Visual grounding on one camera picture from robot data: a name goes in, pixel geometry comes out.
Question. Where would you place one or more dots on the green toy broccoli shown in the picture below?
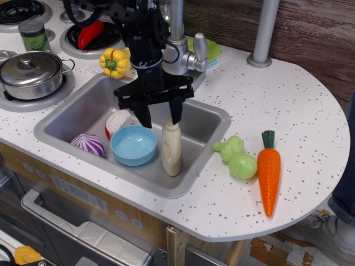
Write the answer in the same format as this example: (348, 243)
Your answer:
(229, 148)

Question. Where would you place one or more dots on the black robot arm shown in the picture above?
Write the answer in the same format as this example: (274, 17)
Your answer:
(143, 30)

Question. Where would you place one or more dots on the grey sneaker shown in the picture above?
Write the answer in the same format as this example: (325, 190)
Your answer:
(332, 236)

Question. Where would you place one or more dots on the blue plastic bowl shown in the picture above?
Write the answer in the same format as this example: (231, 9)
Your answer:
(133, 145)

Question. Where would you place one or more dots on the green pea can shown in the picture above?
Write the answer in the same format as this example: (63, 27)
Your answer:
(34, 36)

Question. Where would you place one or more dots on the green plastic plate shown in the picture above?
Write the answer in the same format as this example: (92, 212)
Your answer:
(213, 49)

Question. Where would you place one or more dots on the back left stove burner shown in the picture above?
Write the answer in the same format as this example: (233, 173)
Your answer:
(13, 13)

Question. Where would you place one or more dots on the silver toy faucet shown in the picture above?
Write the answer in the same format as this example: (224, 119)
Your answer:
(178, 60)

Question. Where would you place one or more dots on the cream detergent bottle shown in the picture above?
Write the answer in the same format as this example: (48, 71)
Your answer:
(171, 147)

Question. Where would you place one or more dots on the grey vertical pole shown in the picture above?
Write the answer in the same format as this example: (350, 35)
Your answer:
(260, 58)

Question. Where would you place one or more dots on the yellow toy under counter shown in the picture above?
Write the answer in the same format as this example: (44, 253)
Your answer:
(26, 254)

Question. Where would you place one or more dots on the red toy chili pepper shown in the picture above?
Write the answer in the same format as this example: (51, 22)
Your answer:
(89, 33)

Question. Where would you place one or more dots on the purple striped toy onion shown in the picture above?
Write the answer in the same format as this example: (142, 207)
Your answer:
(89, 142)

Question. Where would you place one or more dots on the blue jeans leg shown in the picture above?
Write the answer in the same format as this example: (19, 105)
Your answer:
(342, 199)

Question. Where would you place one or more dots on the orange toy carrot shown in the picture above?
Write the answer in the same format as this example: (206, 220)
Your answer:
(269, 172)

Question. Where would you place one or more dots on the yellow toy bell pepper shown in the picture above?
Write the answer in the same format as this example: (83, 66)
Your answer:
(115, 63)

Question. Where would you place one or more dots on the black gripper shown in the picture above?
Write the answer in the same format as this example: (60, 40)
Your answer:
(154, 85)

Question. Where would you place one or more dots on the steel pot with lid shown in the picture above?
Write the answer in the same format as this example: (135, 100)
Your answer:
(32, 75)

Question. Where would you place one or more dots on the silver sink basin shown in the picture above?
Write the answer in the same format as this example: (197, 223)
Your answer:
(87, 110)

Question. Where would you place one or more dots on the red white toy radish slice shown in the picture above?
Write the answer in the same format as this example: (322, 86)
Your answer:
(116, 121)

